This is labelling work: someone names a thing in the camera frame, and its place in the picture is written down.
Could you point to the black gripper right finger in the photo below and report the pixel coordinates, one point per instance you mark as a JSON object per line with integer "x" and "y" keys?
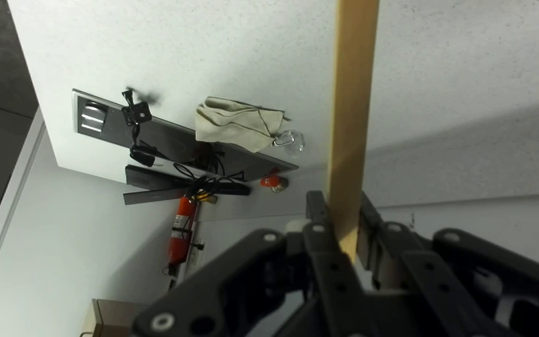
{"x": 464, "y": 285}

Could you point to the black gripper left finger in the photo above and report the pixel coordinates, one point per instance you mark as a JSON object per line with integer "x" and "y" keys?
{"x": 251, "y": 280}

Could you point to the wooden cooking stick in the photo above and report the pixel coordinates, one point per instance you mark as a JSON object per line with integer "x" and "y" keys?
{"x": 350, "y": 109}

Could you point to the red fire extinguisher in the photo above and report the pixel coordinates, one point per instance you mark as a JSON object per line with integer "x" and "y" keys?
{"x": 182, "y": 235}

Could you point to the beige cloth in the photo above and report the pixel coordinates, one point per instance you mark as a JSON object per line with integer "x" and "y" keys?
{"x": 243, "y": 124}

